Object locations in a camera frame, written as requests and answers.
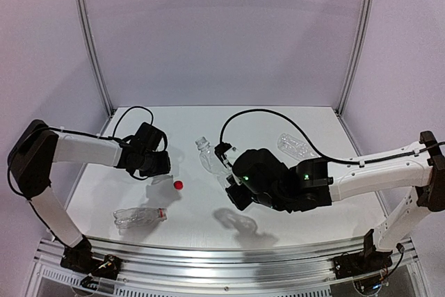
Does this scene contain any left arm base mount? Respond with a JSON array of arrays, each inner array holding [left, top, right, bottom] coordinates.
[[60, 237, 122, 289]]

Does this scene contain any left aluminium frame post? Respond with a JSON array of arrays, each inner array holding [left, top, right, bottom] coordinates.
[[75, 0, 114, 118]]

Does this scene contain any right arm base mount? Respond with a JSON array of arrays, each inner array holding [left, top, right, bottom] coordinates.
[[332, 229, 405, 296]]

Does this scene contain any aluminium front table rail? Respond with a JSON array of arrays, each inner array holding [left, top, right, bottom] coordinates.
[[57, 234, 418, 297]]

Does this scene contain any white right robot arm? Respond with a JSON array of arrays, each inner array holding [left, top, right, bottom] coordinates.
[[218, 131, 444, 252]]

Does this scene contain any right aluminium frame post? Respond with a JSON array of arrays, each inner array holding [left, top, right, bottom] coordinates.
[[335, 0, 373, 118]]

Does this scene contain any red bottle cap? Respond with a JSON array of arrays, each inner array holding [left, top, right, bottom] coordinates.
[[173, 181, 184, 191]]

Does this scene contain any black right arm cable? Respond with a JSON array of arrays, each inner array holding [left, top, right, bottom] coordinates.
[[219, 108, 442, 166]]

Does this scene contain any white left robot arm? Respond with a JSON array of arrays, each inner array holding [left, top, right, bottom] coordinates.
[[7, 120, 171, 248]]

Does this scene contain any clear bottle with red ring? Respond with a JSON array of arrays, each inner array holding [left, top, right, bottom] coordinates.
[[113, 207, 168, 235]]

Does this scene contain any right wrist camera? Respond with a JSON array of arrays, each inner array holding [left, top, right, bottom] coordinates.
[[214, 142, 240, 168]]

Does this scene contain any aluminium frame post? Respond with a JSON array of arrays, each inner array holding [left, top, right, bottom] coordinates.
[[335, 0, 373, 118], [75, 0, 114, 118]]

